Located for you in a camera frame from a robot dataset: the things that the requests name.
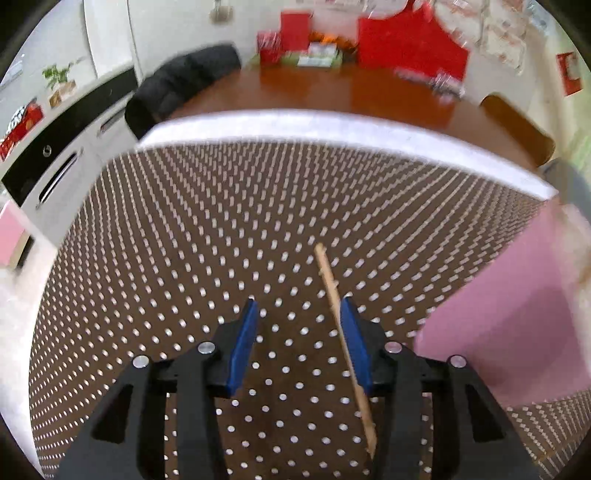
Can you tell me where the wooden chopstick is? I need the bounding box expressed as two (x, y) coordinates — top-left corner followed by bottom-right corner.
(314, 243), (378, 459)

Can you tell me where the pink cylindrical holder cup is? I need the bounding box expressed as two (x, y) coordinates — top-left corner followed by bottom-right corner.
(414, 202), (590, 407)

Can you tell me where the brown polka dot tablecloth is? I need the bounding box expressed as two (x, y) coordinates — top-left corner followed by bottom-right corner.
(28, 140), (591, 480)

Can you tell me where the pink stool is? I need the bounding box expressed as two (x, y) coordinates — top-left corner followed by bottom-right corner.
(0, 200), (30, 270)

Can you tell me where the white black sideboard cabinet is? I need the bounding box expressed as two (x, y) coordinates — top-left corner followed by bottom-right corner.
(1, 66), (137, 246)

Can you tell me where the brown wooden chair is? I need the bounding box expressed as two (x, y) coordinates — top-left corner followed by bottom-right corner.
(480, 94), (556, 168)

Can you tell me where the red box on sideboard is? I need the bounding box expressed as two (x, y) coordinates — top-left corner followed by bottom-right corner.
(0, 99), (44, 161)

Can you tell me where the black jacket on chair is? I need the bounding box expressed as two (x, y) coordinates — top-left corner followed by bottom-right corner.
(124, 43), (242, 140)

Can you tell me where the snack packet on table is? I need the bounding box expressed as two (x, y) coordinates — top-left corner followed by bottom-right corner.
(429, 72), (465, 99)

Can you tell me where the red diamond door decoration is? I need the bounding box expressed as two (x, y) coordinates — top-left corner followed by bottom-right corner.
(557, 51), (583, 97)

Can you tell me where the small green potted plant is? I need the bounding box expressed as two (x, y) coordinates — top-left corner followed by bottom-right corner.
(42, 62), (76, 109)

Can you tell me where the red gift bag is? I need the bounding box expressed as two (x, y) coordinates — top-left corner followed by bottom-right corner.
(356, 1), (470, 82)

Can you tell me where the green tray on table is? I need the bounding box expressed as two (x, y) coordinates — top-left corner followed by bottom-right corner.
(280, 43), (342, 69)

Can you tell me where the red cola can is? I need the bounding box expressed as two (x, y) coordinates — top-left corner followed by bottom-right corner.
(256, 31), (283, 65)

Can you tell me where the small red box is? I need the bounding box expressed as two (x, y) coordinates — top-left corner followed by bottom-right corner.
(280, 10), (312, 52)

